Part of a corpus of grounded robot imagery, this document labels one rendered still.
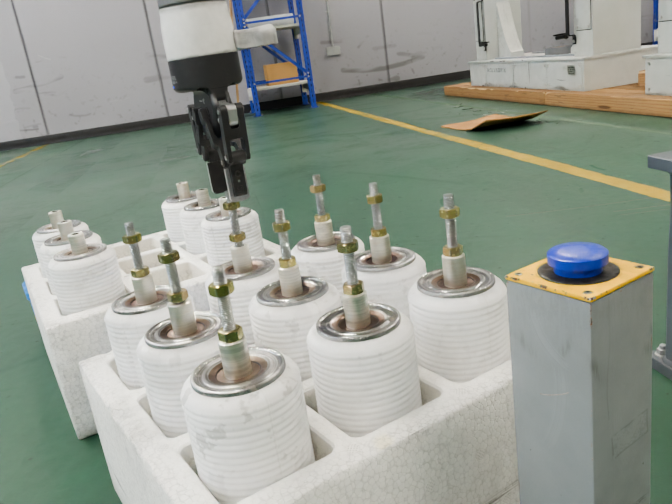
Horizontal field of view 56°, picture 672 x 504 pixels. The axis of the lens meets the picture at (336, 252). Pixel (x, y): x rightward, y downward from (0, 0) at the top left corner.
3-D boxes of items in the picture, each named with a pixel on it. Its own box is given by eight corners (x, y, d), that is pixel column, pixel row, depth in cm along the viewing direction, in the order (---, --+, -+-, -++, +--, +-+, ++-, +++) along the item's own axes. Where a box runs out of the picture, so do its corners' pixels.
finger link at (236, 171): (223, 150, 67) (232, 196, 69) (231, 152, 65) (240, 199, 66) (236, 147, 68) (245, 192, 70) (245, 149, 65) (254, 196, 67)
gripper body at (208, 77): (158, 56, 70) (177, 141, 72) (175, 52, 62) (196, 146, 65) (223, 47, 73) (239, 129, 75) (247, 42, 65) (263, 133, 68)
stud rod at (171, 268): (175, 315, 59) (157, 239, 57) (184, 312, 60) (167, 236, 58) (179, 318, 59) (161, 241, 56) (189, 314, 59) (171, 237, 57)
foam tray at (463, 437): (363, 374, 99) (348, 265, 93) (579, 497, 67) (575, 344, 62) (114, 489, 79) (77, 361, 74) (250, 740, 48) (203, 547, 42)
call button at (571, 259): (571, 263, 47) (571, 237, 46) (621, 274, 43) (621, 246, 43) (535, 279, 45) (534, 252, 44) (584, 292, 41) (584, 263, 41)
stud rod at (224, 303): (244, 355, 50) (226, 265, 48) (234, 360, 49) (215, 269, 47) (236, 352, 50) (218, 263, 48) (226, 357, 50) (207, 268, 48)
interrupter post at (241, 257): (250, 267, 77) (245, 241, 76) (256, 271, 75) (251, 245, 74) (231, 272, 76) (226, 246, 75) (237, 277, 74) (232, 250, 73)
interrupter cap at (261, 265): (263, 257, 80) (262, 251, 80) (284, 271, 74) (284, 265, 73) (205, 272, 77) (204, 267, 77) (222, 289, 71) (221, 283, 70)
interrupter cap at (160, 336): (220, 345, 56) (219, 338, 56) (136, 357, 56) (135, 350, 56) (230, 312, 64) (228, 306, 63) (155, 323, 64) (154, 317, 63)
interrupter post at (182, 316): (196, 337, 59) (189, 304, 58) (171, 341, 59) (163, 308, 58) (200, 326, 61) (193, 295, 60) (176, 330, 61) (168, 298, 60)
